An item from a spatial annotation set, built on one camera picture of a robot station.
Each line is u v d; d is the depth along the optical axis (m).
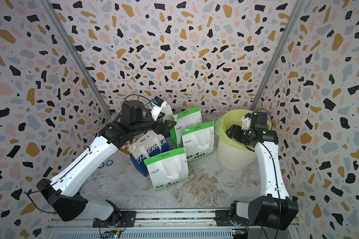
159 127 0.59
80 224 0.74
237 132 0.67
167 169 0.72
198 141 0.82
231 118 0.87
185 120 0.88
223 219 0.73
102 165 0.46
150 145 0.79
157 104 0.57
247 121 0.70
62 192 0.39
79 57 0.88
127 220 0.73
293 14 0.74
